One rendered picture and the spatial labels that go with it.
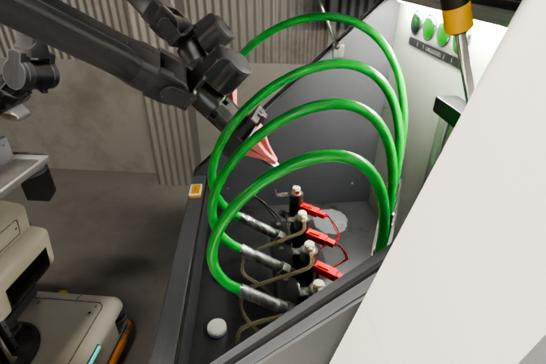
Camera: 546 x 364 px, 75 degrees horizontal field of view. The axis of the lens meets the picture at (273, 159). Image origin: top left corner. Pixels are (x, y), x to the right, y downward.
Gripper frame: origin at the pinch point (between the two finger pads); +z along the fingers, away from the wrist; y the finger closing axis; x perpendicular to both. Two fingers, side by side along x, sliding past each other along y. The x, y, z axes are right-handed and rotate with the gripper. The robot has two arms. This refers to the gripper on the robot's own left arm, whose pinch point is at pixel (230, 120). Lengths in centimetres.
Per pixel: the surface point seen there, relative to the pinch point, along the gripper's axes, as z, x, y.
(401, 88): 14.6, -30.7, 8.6
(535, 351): 35, -41, -37
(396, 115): 18.9, -30.1, -0.1
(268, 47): -77, 58, 137
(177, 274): 22.7, 18.2, -16.1
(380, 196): 27.3, -28.3, -15.9
